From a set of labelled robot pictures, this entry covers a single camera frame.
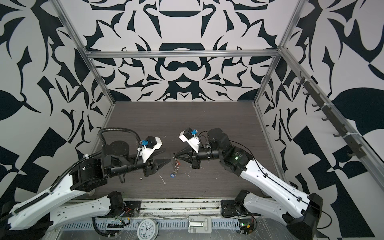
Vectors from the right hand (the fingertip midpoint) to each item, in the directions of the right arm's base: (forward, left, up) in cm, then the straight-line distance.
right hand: (177, 156), depth 60 cm
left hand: (+1, +3, +3) cm, 5 cm away
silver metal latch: (-20, -9, -28) cm, 36 cm away
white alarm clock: (-22, +14, -26) cm, 37 cm away
